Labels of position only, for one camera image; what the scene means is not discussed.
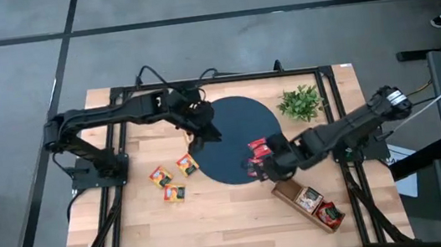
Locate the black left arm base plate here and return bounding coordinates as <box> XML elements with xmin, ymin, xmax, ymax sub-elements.
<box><xmin>67</xmin><ymin>151</ymin><xmax>132</xmax><ymax>193</ymax></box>

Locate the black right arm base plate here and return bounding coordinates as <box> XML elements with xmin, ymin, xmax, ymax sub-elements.
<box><xmin>330</xmin><ymin>136</ymin><xmax>392</xmax><ymax>166</ymax></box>

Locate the wooden compartment tray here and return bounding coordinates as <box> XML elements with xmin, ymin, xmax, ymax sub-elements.
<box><xmin>269</xmin><ymin>172</ymin><xmax>351</xmax><ymax>244</ymax></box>

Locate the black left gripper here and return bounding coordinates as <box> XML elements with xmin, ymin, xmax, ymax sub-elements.
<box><xmin>166</xmin><ymin>88</ymin><xmax>224</xmax><ymax>156</ymax></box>

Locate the yellow power cord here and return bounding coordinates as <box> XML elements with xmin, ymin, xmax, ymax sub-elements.
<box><xmin>404</xmin><ymin>79</ymin><xmax>433</xmax><ymax>98</ymax></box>

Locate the green plant in white pot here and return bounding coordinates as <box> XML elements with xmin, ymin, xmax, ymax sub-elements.
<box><xmin>274</xmin><ymin>81</ymin><xmax>327</xmax><ymax>127</ymax></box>

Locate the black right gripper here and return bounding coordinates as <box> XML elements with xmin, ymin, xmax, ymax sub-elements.
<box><xmin>241</xmin><ymin>129</ymin><xmax>313</xmax><ymax>187</ymax></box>

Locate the round dark blue woven mat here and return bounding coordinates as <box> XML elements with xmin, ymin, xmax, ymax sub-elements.
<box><xmin>183</xmin><ymin>90</ymin><xmax>290</xmax><ymax>191</ymax></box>

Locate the white paper sheet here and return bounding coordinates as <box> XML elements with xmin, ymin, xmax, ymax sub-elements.
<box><xmin>386</xmin><ymin>141</ymin><xmax>421</xmax><ymax>201</ymax></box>

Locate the beige vanilla tea bag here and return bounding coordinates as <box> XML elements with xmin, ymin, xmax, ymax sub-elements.
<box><xmin>293</xmin><ymin>184</ymin><xmax>326</xmax><ymax>215</ymax></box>

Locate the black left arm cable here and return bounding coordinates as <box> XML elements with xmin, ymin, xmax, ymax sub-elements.
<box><xmin>133</xmin><ymin>61</ymin><xmax>177</xmax><ymax>96</ymax></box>

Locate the black power cable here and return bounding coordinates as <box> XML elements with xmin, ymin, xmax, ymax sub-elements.
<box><xmin>410</xmin><ymin>91</ymin><xmax>441</xmax><ymax>107</ymax></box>

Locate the black floor foot bar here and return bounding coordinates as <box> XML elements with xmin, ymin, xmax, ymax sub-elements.
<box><xmin>395</xmin><ymin>48</ymin><xmax>429</xmax><ymax>64</ymax></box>

